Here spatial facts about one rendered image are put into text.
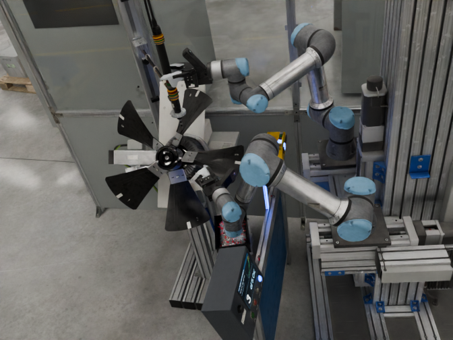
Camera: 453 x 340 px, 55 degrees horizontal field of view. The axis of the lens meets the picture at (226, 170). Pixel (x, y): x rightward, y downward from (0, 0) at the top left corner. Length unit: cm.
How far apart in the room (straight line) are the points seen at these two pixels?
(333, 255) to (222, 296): 65
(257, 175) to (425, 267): 79
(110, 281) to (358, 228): 211
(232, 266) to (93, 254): 214
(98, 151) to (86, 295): 104
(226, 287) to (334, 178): 101
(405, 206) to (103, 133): 209
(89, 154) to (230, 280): 216
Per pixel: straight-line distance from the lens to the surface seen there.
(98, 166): 348
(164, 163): 209
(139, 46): 243
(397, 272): 188
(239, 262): 152
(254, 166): 152
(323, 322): 257
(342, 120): 210
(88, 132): 329
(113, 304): 318
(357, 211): 164
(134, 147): 238
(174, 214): 211
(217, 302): 146
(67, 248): 370
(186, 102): 218
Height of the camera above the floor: 244
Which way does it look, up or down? 39 degrees down
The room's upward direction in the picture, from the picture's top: 11 degrees counter-clockwise
